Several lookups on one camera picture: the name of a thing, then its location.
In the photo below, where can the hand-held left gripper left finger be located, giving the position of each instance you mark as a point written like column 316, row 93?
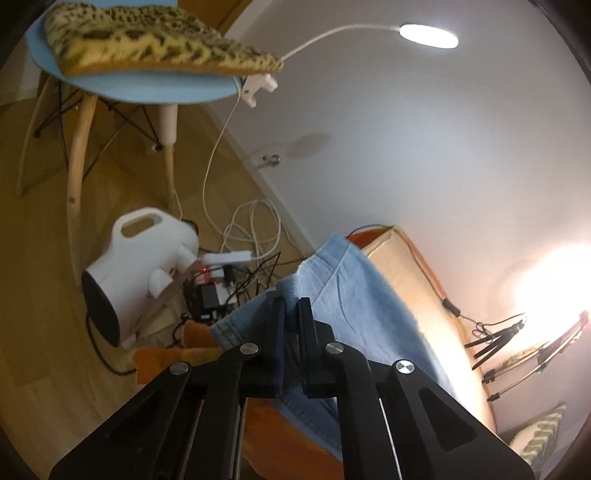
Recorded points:
column 277, row 332

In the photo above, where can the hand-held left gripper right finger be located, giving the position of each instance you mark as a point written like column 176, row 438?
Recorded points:
column 305, row 332

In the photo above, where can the blue denim pants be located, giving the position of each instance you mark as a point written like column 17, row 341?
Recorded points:
column 369, row 314

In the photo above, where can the black power adapter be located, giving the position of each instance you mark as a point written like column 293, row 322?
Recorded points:
column 207, row 297

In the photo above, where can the white power strip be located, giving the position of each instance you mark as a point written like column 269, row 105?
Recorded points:
column 226, row 258

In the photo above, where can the orange patterned tablecloth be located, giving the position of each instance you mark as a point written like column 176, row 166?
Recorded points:
column 295, row 443

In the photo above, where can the white fan heater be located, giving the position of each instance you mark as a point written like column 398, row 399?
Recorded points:
column 138, row 277

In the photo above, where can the small black tripod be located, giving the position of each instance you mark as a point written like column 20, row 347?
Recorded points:
column 498, row 339

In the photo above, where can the folded grey tripod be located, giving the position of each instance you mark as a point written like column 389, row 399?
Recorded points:
column 531, row 369

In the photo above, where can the green and white cushion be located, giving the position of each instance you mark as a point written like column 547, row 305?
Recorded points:
column 540, row 434

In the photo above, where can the blue chair with wooden legs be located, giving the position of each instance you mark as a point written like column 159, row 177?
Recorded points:
column 138, row 87

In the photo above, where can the white clip lamp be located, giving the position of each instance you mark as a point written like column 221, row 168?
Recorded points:
column 429, row 37

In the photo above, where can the wooden door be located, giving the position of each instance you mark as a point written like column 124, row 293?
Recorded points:
column 217, row 14

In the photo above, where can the leopard print cushion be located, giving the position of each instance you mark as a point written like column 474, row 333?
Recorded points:
column 138, row 37

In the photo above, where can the metal wall fitting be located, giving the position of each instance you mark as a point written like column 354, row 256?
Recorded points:
column 272, row 159

